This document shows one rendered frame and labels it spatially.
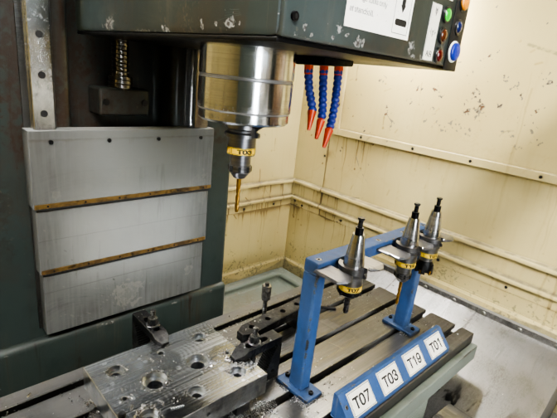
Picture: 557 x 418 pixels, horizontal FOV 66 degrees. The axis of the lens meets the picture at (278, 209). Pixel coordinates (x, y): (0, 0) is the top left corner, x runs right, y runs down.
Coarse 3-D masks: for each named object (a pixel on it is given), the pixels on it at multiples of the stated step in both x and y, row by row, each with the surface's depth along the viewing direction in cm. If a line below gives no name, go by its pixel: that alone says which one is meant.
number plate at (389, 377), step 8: (384, 368) 100; (392, 368) 101; (376, 376) 97; (384, 376) 99; (392, 376) 100; (400, 376) 102; (384, 384) 98; (392, 384) 99; (400, 384) 101; (384, 392) 97
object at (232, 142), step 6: (228, 138) 74; (234, 138) 73; (228, 144) 75; (234, 144) 73; (240, 144) 73; (246, 144) 73; (252, 144) 74; (240, 156) 74; (246, 156) 74; (252, 156) 75
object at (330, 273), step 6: (318, 270) 86; (324, 270) 86; (330, 270) 86; (336, 270) 87; (324, 276) 84; (330, 276) 84; (336, 276) 84; (342, 276) 85; (348, 276) 85; (336, 282) 82; (342, 282) 82; (348, 282) 83
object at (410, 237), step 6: (408, 222) 101; (414, 222) 100; (408, 228) 101; (414, 228) 101; (408, 234) 101; (414, 234) 101; (402, 240) 103; (408, 240) 101; (414, 240) 101; (414, 246) 101
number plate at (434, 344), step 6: (432, 336) 115; (438, 336) 117; (426, 342) 112; (432, 342) 114; (438, 342) 116; (432, 348) 113; (438, 348) 114; (444, 348) 116; (432, 354) 112; (438, 354) 113
